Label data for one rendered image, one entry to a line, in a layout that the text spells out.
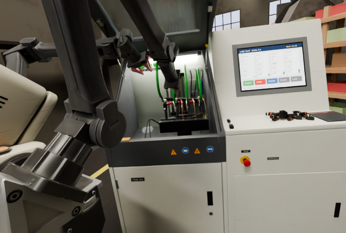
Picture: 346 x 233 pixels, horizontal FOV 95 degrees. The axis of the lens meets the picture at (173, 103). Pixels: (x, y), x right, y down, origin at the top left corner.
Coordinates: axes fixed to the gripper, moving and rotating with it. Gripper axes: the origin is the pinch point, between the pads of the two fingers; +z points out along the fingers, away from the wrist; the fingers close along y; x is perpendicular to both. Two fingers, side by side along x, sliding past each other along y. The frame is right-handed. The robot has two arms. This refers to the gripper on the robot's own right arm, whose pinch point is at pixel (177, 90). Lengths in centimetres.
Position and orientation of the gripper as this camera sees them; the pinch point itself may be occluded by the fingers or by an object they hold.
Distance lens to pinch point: 78.9
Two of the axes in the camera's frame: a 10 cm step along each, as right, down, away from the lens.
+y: 1.5, -8.5, 5.1
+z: 2.9, 5.3, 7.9
